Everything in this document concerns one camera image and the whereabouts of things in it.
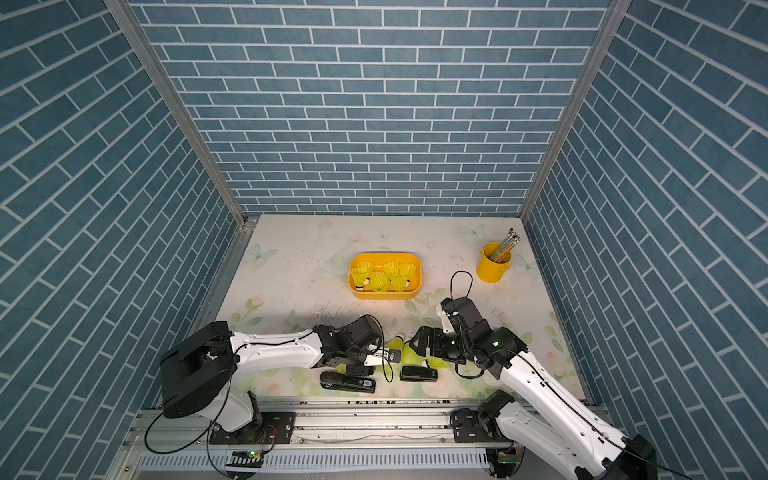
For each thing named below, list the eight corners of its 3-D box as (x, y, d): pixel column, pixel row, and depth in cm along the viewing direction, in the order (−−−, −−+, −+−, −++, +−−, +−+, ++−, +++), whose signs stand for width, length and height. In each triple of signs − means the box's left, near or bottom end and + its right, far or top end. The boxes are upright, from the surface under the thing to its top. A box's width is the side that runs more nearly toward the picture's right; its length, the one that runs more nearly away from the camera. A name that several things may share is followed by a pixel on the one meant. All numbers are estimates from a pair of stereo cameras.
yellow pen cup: (479, 287, 104) (487, 268, 95) (474, 261, 111) (481, 242, 102) (504, 287, 104) (514, 268, 95) (497, 261, 111) (506, 242, 103)
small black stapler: (400, 381, 83) (400, 377, 80) (400, 369, 85) (400, 364, 82) (436, 381, 83) (437, 377, 80) (435, 369, 85) (436, 364, 82)
